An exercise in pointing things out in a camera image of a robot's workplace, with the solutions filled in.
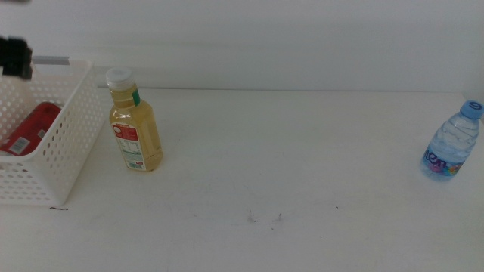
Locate yellow tea bottle white cap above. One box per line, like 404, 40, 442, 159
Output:
105, 66, 164, 172

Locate clear water bottle blue cap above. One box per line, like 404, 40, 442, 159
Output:
419, 99, 484, 181

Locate red cola can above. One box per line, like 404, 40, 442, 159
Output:
0, 101, 62, 156

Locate white perforated plastic basket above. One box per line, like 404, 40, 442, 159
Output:
0, 56, 105, 207

